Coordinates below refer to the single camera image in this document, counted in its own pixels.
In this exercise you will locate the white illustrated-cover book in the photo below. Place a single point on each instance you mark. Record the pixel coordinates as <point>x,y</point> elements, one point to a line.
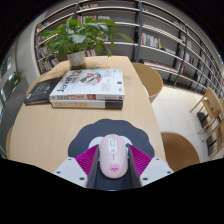
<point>90,83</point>

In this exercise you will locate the black hardcover book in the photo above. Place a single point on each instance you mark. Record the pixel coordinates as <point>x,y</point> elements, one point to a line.
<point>41,91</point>

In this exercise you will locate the round-backed wooden chair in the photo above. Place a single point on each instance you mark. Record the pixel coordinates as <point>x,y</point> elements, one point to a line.
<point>180,148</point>
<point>8,143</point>
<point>150,80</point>

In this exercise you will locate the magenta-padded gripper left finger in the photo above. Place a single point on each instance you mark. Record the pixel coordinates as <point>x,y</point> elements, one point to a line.
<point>71,170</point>

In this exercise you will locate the small green floor plant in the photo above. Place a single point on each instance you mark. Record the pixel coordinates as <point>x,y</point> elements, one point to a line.
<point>17,76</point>

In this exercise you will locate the grey bookshelf unit with books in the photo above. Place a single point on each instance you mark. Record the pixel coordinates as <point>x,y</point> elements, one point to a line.
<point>160,40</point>

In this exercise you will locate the thick book with orange lettering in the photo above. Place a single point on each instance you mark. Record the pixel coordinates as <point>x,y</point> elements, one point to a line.
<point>86,104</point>

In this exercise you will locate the pale pink computer mouse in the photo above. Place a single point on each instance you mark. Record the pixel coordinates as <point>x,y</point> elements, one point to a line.
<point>113,156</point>

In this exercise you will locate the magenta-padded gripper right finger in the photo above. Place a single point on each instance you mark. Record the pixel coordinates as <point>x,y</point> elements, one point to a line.
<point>155,168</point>

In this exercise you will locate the green potted plant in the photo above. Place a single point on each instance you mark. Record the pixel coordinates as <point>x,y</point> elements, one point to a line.
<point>76,36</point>

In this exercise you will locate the dark cartoon-eyed mouse pad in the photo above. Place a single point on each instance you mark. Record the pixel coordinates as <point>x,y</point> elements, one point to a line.
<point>110,128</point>

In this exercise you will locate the group of slatted wooden chairs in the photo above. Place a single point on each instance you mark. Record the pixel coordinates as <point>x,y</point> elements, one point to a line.
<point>210,110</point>

